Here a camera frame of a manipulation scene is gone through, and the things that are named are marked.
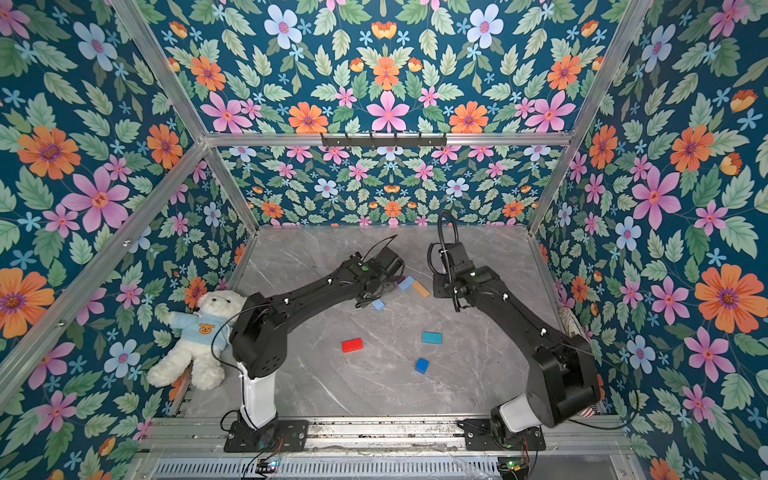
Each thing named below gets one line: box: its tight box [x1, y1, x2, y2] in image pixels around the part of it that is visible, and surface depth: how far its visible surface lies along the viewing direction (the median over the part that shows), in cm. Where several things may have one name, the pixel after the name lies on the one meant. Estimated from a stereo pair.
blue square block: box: [415, 358, 429, 375], surface depth 87 cm
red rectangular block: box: [341, 338, 363, 353], surface depth 90 cm
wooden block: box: [412, 280, 431, 299], surface depth 103 cm
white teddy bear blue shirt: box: [147, 290, 247, 390], surface depth 84 cm
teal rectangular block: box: [421, 332, 443, 345], surface depth 93 cm
